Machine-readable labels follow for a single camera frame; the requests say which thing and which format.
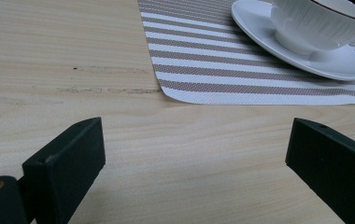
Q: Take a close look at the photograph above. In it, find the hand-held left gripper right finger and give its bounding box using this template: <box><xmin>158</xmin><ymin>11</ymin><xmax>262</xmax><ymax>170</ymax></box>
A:
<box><xmin>285</xmin><ymin>117</ymin><xmax>355</xmax><ymax>224</ymax></box>

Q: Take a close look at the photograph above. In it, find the white saucer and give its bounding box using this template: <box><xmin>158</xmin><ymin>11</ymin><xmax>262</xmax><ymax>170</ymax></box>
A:
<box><xmin>231</xmin><ymin>0</ymin><xmax>355</xmax><ymax>82</ymax></box>

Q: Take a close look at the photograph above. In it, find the white ribbed cup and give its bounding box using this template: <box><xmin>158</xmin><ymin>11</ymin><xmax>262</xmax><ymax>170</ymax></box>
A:
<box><xmin>270</xmin><ymin>0</ymin><xmax>355</xmax><ymax>56</ymax></box>

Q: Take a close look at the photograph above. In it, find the striped woven placemat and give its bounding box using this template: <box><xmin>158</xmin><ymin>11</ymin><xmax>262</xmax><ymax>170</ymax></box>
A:
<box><xmin>136</xmin><ymin>0</ymin><xmax>355</xmax><ymax>107</ymax></box>

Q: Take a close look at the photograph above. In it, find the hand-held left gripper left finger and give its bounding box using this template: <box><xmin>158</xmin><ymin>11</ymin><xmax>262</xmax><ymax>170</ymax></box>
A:
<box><xmin>21</xmin><ymin>117</ymin><xmax>107</xmax><ymax>224</ymax></box>

